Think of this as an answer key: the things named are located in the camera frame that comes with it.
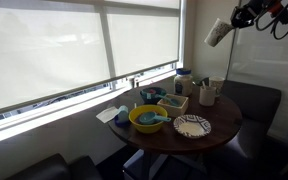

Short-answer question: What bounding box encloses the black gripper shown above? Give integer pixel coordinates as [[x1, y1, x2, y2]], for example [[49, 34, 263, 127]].
[[230, 0, 268, 30]]

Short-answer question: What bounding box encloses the printed white paper cup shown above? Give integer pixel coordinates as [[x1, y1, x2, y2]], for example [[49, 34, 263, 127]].
[[203, 17, 235, 48]]

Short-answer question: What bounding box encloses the glass jar with blue lid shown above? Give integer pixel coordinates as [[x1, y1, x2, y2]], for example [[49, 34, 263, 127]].
[[173, 68, 195, 98]]

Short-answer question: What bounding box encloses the teal measuring cup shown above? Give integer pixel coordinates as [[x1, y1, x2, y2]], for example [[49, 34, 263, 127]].
[[138, 111, 173, 126]]

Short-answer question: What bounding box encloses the frosted glass partition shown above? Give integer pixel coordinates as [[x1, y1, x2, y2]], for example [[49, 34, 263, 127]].
[[225, 0, 288, 136]]

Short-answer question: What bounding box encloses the dark grey bench seat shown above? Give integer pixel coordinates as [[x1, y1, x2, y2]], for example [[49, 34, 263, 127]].
[[213, 79, 283, 174]]

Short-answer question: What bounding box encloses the white ceramic mug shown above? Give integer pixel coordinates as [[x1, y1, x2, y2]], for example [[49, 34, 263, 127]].
[[198, 85, 219, 108]]

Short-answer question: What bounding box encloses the teal plastic scoop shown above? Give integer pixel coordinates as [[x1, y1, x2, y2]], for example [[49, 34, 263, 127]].
[[155, 93, 181, 107]]

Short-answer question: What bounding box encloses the light wooden box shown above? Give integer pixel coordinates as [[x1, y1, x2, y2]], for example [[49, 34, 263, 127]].
[[156, 93, 190, 119]]

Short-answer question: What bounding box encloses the red item in bowl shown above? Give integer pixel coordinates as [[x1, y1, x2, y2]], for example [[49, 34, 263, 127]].
[[143, 88, 157, 96]]

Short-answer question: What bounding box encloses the black white patterned plate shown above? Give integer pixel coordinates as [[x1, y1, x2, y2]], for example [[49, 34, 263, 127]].
[[172, 114, 213, 140]]

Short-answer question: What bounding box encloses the dark blue bowl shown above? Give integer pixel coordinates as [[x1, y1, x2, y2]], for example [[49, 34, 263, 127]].
[[139, 86, 168, 105]]

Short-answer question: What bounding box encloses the yellow bowl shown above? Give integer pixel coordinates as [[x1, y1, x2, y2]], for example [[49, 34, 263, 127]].
[[128, 104, 169, 135]]

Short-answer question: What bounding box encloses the blue lidded small container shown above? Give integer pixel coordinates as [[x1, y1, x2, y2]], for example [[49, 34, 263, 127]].
[[113, 104, 131, 128]]

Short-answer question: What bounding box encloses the white napkin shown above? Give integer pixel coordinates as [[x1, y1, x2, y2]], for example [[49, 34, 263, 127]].
[[95, 105, 119, 125]]

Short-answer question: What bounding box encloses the grey table base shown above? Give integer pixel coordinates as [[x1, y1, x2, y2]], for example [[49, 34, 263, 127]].
[[122, 148, 199, 180]]

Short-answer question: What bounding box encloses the white roller blind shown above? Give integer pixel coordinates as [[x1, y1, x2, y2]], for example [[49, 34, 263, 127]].
[[0, 0, 182, 118]]

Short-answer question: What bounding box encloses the dark leather chair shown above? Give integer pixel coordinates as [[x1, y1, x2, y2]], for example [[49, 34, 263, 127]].
[[5, 152, 104, 180]]

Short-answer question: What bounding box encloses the orange cable strap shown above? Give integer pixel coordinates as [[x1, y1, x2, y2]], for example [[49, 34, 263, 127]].
[[266, 0, 283, 15]]

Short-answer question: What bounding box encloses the black cable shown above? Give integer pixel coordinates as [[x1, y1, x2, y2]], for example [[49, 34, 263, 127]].
[[253, 0, 288, 41]]

